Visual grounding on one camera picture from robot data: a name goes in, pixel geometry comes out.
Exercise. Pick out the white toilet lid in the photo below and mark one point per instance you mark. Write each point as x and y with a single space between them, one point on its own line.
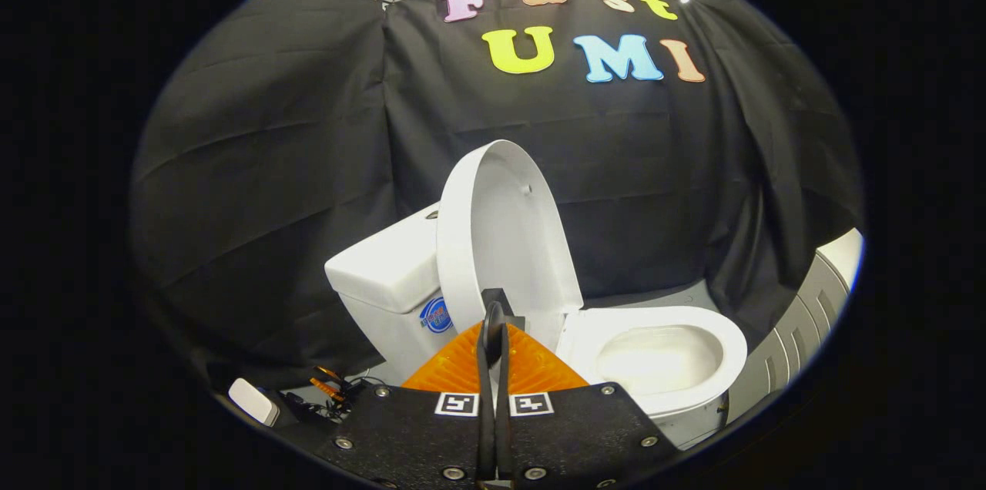
501 236

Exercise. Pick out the black backdrop cloth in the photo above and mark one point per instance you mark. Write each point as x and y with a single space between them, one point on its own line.
293 166

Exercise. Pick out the white ceramic toilet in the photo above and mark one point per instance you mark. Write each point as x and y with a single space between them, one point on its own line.
385 274

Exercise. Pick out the white drawer cabinet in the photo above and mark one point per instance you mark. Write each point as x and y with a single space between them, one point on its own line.
801 336

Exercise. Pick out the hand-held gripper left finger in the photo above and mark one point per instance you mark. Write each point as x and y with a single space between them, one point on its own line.
416 436

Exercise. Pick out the white power adapter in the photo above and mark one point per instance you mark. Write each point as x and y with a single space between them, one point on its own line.
254 401

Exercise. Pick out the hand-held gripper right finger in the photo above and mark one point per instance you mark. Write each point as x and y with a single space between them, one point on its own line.
578 436

